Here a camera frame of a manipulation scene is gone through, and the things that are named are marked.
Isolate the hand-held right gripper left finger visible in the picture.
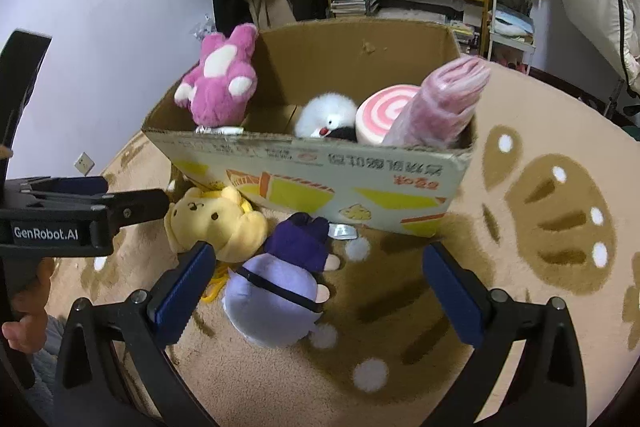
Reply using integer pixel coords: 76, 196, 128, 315
54, 241, 218, 427

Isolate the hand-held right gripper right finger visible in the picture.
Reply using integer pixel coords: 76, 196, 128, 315
422, 242, 588, 427

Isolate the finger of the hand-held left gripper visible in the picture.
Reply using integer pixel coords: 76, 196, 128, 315
102, 188, 171, 235

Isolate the yellow bear plush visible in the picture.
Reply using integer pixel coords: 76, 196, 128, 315
164, 185, 270, 264

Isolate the purple plush doll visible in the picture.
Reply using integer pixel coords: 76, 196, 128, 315
222, 212, 342, 349

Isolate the pink bunny plush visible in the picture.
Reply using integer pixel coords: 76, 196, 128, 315
173, 23, 260, 129

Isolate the printed cardboard box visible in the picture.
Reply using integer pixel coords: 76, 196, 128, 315
141, 21, 493, 239

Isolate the pink towel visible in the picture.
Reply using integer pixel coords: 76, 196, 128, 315
382, 56, 493, 150

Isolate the pink swirl roll plush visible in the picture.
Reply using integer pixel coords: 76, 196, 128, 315
355, 84, 422, 146

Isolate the white fluffy plush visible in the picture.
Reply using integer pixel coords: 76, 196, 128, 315
294, 92, 359, 140

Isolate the person's left hand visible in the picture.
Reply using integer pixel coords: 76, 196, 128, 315
2, 257, 52, 354

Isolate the beige flower blanket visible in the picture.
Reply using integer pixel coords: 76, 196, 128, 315
42, 52, 640, 427

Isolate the silver foil packet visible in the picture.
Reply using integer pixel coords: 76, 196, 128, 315
327, 223, 359, 241

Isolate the blue fleece clothing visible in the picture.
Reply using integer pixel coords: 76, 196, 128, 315
27, 314, 67, 390

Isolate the clear plastic bag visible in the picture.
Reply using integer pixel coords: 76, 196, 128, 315
192, 13, 217, 42

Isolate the pile of books and papers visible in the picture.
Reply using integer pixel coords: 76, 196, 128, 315
380, 0, 485, 55

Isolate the white utility cart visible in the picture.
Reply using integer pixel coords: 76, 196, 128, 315
487, 0, 546, 68

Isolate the stack of books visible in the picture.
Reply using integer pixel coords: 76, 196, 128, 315
329, 0, 381, 18

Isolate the yellow cord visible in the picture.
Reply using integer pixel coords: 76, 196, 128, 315
202, 266, 232, 304

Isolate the white wall socket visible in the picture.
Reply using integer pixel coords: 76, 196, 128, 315
73, 151, 95, 177

